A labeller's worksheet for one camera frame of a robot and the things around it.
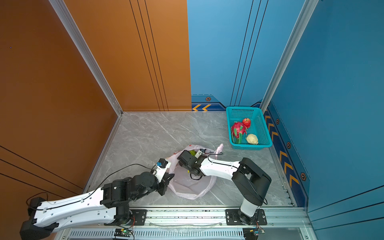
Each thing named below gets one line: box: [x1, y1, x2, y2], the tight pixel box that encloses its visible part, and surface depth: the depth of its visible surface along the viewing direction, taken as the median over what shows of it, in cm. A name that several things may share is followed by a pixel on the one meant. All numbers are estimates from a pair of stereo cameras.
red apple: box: [242, 117, 251, 129], surface depth 108 cm
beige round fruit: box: [246, 133, 259, 145], surface depth 99 cm
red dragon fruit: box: [231, 121, 247, 144], surface depth 101 cm
